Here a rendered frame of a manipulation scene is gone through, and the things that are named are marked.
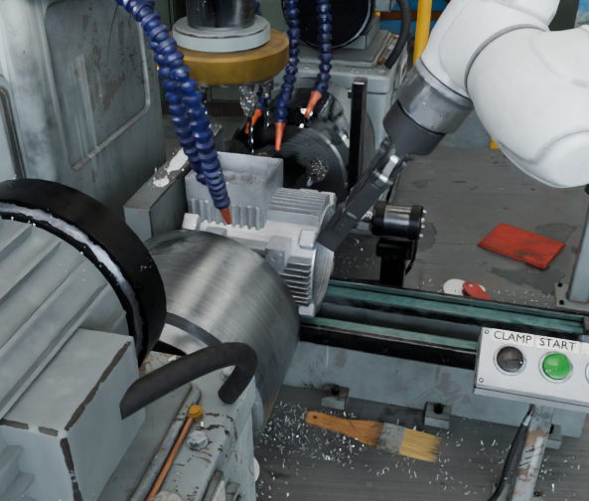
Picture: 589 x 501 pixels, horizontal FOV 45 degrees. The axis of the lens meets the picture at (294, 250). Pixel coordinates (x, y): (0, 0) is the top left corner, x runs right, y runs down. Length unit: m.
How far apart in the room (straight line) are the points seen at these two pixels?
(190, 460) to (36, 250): 0.21
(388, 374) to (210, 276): 0.42
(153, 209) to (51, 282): 0.50
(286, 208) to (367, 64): 0.51
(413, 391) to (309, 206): 0.33
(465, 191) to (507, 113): 1.09
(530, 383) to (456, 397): 0.29
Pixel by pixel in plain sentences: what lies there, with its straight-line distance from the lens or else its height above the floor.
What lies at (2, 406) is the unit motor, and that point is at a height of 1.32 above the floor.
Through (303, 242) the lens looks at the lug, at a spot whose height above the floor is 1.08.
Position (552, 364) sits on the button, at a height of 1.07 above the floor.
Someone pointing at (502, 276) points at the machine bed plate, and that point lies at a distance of 1.50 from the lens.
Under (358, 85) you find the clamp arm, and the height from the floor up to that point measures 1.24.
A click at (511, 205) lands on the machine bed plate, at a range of 1.77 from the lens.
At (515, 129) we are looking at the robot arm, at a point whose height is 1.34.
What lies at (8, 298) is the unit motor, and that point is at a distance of 0.48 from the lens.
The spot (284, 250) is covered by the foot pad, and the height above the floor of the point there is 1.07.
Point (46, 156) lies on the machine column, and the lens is 0.98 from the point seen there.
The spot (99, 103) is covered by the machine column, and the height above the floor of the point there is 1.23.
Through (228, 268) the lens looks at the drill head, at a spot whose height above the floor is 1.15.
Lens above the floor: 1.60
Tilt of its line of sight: 32 degrees down
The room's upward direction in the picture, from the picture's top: straight up
